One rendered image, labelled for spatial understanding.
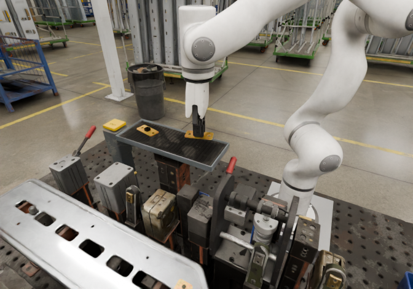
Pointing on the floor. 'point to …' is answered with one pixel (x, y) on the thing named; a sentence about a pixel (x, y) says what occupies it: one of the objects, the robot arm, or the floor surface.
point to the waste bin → (148, 89)
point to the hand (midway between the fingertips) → (199, 128)
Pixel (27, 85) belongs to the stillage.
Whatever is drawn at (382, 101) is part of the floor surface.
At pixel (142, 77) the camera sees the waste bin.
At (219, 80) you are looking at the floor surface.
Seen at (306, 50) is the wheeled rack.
